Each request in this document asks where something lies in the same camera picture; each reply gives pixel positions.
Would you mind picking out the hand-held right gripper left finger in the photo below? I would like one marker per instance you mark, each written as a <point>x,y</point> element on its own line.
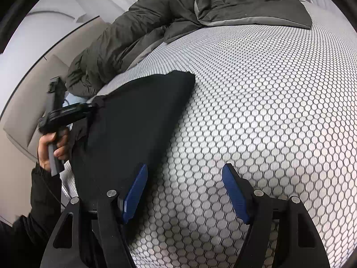
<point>136,189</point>

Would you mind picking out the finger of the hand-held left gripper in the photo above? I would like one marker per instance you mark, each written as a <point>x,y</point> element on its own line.
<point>90,106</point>

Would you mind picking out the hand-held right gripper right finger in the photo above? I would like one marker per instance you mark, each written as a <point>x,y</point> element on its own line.
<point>235,191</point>

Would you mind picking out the black pants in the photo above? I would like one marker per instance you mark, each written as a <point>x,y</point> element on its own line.
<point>134,122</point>

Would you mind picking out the person's left forearm black sleeve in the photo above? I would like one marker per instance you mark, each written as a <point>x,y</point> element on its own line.
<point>44,195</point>

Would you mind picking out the person's left hand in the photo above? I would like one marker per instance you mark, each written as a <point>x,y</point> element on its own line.
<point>44,152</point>

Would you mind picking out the beige padded headboard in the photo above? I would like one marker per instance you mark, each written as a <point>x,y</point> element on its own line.
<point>33,100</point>

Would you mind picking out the white patterned mattress cover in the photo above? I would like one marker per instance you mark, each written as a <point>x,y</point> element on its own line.
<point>265,111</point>

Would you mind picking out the dark olive puffy jacket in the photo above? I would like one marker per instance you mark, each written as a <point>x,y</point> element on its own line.
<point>156,25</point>

